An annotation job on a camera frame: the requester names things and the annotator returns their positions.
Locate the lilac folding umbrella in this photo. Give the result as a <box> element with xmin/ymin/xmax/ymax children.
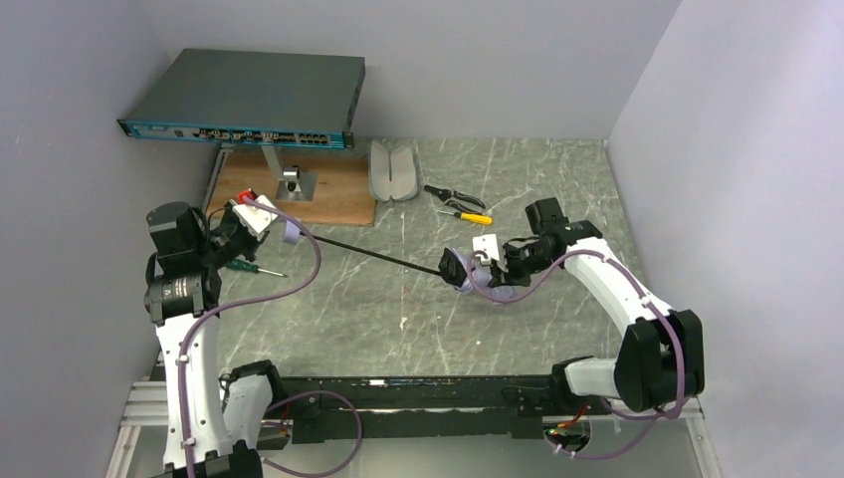
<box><xmin>313</xmin><ymin>235</ymin><xmax>516</xmax><ymax>304</ymax></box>

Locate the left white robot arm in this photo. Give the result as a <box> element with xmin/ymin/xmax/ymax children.
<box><xmin>144</xmin><ymin>196</ymin><xmax>279</xmax><ymax>477</ymax></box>

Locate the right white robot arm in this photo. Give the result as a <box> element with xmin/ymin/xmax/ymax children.
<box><xmin>493</xmin><ymin>198</ymin><xmax>705</xmax><ymax>412</ymax></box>

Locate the wooden base board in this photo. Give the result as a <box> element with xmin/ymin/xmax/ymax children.
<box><xmin>206</xmin><ymin>149</ymin><xmax>376</xmax><ymax>226</ymax></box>

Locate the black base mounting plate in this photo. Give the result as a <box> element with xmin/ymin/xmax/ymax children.
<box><xmin>265</xmin><ymin>374</ymin><xmax>608</xmax><ymax>444</ymax></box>

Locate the green-handled screwdriver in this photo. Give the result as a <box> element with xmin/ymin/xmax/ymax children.
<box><xmin>226</xmin><ymin>259</ymin><xmax>287</xmax><ymax>278</ymax></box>

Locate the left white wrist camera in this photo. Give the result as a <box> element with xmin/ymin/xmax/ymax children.
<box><xmin>233</xmin><ymin>203</ymin><xmax>279</xmax><ymax>241</ymax></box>

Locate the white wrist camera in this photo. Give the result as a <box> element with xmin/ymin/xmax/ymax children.
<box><xmin>233</xmin><ymin>203</ymin><xmax>279</xmax><ymax>241</ymax></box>
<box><xmin>472</xmin><ymin>234</ymin><xmax>501</xmax><ymax>266</ymax></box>

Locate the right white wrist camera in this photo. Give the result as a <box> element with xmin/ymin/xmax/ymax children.
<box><xmin>472</xmin><ymin>234</ymin><xmax>501</xmax><ymax>266</ymax></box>

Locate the yellow-handled screwdriver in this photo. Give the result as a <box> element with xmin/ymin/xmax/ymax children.
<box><xmin>440</xmin><ymin>211</ymin><xmax>493</xmax><ymax>226</ymax></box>

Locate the metal switch stand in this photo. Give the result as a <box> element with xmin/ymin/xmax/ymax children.
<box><xmin>261</xmin><ymin>145</ymin><xmax>318</xmax><ymax>202</ymax></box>

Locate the blue-fronted network switch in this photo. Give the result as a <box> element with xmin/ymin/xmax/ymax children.
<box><xmin>117</xmin><ymin>49</ymin><xmax>366</xmax><ymax>149</ymax></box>

